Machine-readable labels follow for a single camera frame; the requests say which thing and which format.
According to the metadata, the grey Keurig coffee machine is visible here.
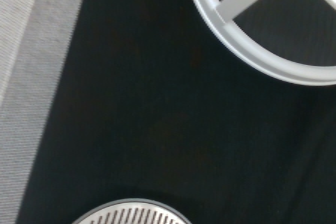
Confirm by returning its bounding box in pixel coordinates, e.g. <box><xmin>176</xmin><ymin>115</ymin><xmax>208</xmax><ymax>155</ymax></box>
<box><xmin>71</xmin><ymin>198</ymin><xmax>191</xmax><ymax>224</ymax></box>

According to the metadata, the grey woven placemat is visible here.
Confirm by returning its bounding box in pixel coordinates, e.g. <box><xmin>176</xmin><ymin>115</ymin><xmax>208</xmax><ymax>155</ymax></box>
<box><xmin>0</xmin><ymin>0</ymin><xmax>82</xmax><ymax>224</ymax></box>

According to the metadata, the white two-tier round shelf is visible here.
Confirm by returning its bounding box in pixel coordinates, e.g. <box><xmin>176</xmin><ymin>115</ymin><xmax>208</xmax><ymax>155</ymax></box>
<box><xmin>193</xmin><ymin>0</ymin><xmax>336</xmax><ymax>86</ymax></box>

